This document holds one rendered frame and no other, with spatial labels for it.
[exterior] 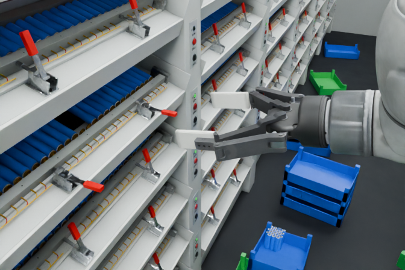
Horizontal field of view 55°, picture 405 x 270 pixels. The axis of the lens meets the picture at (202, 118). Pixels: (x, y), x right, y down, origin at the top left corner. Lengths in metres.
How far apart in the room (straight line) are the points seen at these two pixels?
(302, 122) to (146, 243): 0.68
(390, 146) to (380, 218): 1.60
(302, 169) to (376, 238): 0.45
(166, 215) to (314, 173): 1.02
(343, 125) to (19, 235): 0.50
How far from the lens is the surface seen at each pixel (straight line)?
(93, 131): 0.80
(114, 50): 0.75
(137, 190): 0.97
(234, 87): 1.45
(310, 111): 0.55
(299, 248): 1.86
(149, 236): 1.12
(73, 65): 0.69
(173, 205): 1.20
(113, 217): 0.92
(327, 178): 2.00
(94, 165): 0.77
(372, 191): 2.27
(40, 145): 0.77
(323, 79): 3.37
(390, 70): 0.40
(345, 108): 0.54
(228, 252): 1.81
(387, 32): 0.39
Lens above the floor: 1.38
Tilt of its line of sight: 31 degrees down
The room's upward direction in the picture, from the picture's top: straight up
